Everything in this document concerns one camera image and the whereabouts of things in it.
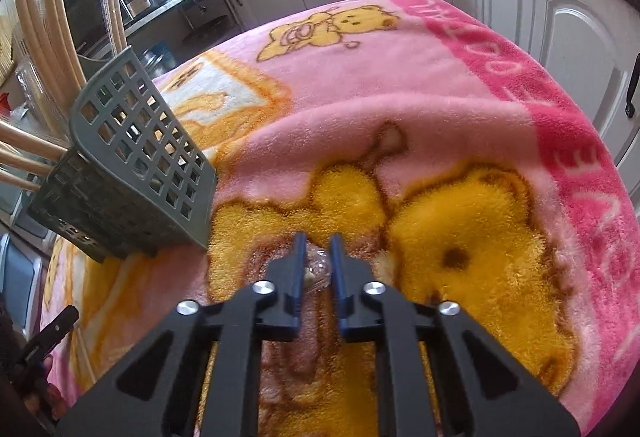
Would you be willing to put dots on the plastic-wrapped chopstick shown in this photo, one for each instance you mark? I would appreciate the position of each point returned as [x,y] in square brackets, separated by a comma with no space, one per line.
[317,269]
[37,47]
[65,22]
[50,27]

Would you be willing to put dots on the person's left hand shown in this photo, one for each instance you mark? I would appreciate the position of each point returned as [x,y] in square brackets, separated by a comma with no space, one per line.
[47,397]

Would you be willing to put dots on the pink printed blanket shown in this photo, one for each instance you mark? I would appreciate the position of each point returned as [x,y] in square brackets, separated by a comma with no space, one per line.
[425,117]

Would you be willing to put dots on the stacked metal pots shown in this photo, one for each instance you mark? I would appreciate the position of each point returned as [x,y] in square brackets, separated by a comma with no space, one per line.
[157,59]

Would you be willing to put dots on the black microwave oven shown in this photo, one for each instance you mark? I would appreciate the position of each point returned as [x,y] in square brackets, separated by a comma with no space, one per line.
[85,12]

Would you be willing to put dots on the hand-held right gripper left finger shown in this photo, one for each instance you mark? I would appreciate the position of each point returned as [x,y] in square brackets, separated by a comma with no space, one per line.
[300,277]

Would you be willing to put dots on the person's left forearm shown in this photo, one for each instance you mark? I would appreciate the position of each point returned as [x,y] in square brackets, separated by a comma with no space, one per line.
[7,337]

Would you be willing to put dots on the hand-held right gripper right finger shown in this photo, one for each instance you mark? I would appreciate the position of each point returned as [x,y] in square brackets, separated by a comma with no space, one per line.
[337,282]

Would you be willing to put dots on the dark plastic utensil basket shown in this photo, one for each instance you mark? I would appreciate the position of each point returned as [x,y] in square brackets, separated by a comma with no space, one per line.
[140,152]

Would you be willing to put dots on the grey plastic drawer unit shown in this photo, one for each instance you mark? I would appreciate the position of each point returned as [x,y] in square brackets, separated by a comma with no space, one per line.
[22,277]

